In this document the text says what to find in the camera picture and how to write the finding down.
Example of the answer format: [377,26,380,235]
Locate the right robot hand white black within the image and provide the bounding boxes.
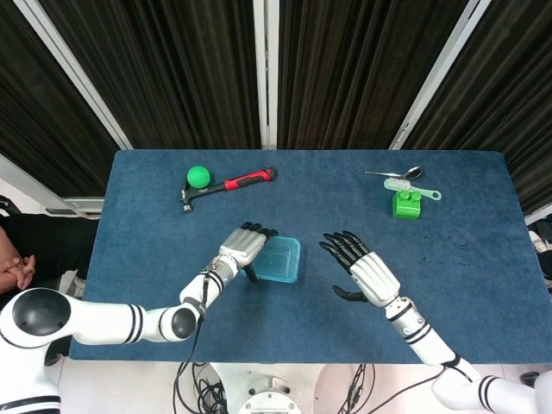
[318,230,402,308]

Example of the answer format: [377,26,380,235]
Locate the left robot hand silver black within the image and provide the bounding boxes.
[217,222,279,284]

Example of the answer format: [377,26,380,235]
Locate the teal container lid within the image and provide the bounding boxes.
[252,235,302,281]

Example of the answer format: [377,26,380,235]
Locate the clear plastic container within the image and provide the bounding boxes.
[253,235,302,285]

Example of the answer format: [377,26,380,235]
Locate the grey round robot base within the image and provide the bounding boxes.
[236,374,299,414]

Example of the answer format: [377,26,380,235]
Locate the red black claw hammer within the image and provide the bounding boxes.
[179,166,278,215]

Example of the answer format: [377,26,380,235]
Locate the green toy building block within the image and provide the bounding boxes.
[392,191,423,221]

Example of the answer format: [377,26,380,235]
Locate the green ball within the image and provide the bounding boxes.
[186,165,211,190]

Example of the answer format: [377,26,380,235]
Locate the blue table cloth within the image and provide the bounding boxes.
[68,149,552,366]

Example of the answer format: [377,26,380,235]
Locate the green brush white bristles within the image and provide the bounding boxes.
[383,177,442,202]

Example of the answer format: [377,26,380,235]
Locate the metal spoon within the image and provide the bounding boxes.
[365,166,425,180]

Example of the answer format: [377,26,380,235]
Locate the white sneaker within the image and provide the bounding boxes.
[528,230,552,284]

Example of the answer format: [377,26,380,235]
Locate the seated person black clothes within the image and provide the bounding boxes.
[0,213,101,303]

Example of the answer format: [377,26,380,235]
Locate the black pleated curtain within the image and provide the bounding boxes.
[0,0,552,216]

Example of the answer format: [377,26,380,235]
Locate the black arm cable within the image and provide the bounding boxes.
[174,269,215,414]

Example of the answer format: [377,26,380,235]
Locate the white upright frame post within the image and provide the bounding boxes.
[253,0,280,151]

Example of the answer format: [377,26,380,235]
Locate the white slanted frame post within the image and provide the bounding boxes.
[389,0,480,151]
[12,0,133,151]

